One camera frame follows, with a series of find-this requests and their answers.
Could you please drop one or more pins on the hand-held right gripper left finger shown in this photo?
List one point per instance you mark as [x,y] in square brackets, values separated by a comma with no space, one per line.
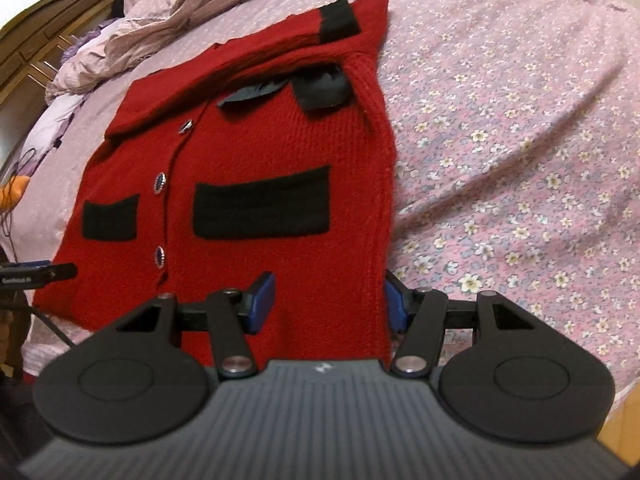
[261,302]

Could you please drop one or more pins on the lilac ruffled pillow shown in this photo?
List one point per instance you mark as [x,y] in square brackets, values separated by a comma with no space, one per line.
[50,125]

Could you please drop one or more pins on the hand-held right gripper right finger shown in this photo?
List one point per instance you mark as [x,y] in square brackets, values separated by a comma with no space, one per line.
[396,305]

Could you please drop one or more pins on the red knit cardigan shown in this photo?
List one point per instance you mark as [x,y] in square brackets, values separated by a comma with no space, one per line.
[260,160]

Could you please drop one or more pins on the carved wooden headboard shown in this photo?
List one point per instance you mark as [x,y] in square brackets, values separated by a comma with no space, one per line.
[30,45]

